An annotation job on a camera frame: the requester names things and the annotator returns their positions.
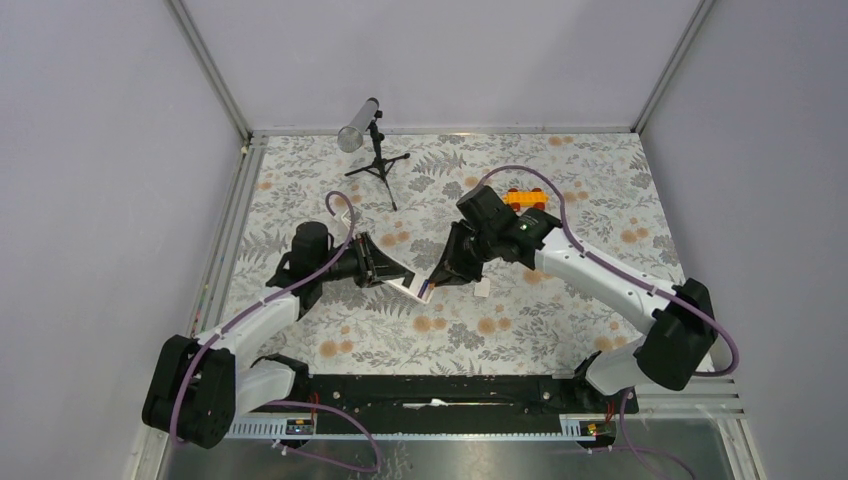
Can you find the white cable duct rail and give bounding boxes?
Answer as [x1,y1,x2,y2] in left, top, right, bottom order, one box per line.
[224,413,615,442]

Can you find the white remote control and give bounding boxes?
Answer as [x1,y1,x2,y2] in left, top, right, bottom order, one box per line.
[385,274,433,304]

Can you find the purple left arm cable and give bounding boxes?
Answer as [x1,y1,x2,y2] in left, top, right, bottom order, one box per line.
[168,190,386,474]

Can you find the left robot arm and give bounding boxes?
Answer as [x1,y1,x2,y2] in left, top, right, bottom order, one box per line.
[141,221,415,449]

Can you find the black base bar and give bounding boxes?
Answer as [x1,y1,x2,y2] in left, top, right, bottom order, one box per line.
[258,363,639,428]

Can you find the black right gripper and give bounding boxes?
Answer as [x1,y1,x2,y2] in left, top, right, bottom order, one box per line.
[428,221,499,287]

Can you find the floral table mat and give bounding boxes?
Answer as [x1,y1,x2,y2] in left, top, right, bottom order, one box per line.
[225,133,684,375]

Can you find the white battery cover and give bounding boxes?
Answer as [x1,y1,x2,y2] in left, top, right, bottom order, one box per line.
[473,278,491,298]

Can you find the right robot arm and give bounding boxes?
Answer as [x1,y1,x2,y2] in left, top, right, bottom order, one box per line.
[428,186,717,412]

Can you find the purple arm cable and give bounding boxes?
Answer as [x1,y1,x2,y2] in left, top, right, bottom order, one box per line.
[476,165,741,379]
[168,190,386,474]

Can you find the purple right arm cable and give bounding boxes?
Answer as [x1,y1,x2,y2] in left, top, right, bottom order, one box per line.
[476,165,741,379]

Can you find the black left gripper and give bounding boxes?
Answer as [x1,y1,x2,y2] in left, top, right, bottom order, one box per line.
[315,232,408,288]

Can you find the black mini tripod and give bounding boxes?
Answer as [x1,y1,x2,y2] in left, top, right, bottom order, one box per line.
[344,109,411,212]

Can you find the silver metal tube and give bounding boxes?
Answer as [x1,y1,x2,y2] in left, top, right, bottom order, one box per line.
[337,97,380,153]

